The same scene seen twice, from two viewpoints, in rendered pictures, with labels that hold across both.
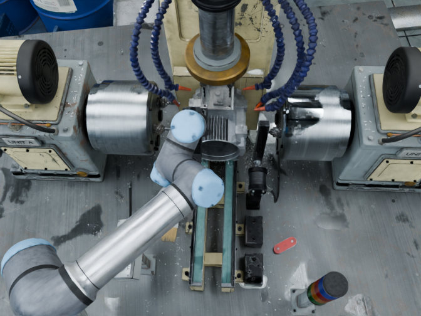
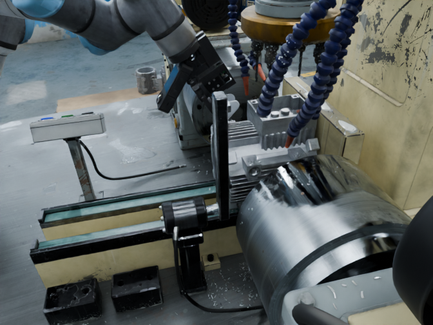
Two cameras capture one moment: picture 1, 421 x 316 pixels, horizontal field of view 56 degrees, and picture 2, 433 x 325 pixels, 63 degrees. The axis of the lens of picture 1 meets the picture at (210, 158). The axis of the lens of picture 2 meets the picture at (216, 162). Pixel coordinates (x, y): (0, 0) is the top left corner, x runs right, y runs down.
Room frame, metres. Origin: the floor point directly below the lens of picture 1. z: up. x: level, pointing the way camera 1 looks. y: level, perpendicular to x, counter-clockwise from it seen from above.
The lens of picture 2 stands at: (0.37, -0.64, 1.48)
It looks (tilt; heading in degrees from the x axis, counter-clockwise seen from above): 34 degrees down; 72
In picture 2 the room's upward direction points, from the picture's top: 2 degrees counter-clockwise
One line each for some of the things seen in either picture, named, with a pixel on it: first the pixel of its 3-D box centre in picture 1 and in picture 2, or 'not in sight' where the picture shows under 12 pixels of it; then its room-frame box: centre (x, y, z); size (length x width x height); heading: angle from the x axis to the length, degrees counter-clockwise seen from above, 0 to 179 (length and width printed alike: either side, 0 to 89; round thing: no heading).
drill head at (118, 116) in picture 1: (113, 117); (224, 90); (0.72, 0.32, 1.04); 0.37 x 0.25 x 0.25; 84
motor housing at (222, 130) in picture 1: (217, 125); (261, 160); (0.68, -0.03, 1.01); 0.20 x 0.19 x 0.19; 175
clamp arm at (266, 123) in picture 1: (260, 144); (220, 162); (0.54, -0.15, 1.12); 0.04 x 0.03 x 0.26; 174
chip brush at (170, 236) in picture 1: (173, 214); not in sight; (0.44, 0.15, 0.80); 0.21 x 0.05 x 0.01; 168
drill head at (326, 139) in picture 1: (317, 123); (336, 265); (0.65, -0.36, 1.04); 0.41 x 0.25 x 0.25; 84
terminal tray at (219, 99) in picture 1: (217, 100); (279, 121); (0.72, -0.04, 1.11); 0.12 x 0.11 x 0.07; 175
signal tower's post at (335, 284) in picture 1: (316, 294); not in sight; (0.11, -0.28, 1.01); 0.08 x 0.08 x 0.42; 84
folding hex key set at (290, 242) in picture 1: (284, 245); not in sight; (0.30, -0.24, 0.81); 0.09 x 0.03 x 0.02; 114
